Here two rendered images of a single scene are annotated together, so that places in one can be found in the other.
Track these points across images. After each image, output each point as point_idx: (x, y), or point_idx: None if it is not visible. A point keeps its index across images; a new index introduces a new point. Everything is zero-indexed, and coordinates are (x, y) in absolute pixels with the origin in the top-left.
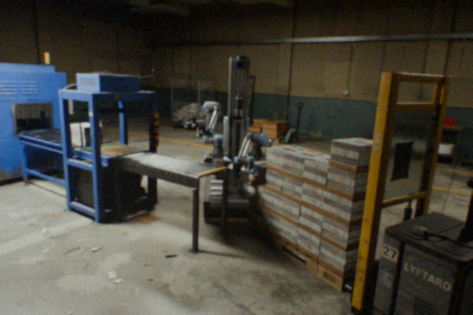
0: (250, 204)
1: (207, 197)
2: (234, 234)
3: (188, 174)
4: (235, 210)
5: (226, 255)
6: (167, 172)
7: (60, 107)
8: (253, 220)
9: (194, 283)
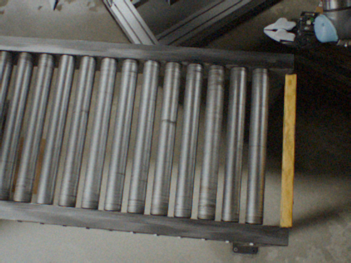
0: (311, 50)
1: (141, 33)
2: (272, 118)
3: (237, 228)
4: (225, 27)
5: (319, 220)
6: (135, 232)
7: None
8: (313, 74)
9: None
